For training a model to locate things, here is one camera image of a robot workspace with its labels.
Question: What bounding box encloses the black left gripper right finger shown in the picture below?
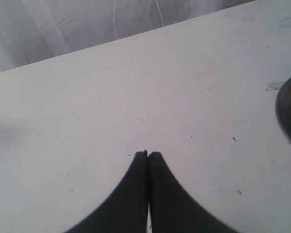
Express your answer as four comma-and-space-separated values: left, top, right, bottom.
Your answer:
148, 152, 233, 233

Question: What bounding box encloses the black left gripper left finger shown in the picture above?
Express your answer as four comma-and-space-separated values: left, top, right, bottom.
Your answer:
68, 151, 148, 233

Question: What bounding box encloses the clear tape piece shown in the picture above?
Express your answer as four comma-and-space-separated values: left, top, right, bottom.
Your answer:
266, 82, 285, 91

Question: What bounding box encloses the white backdrop curtain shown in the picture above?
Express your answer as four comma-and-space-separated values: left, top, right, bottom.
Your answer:
0, 0, 241, 72

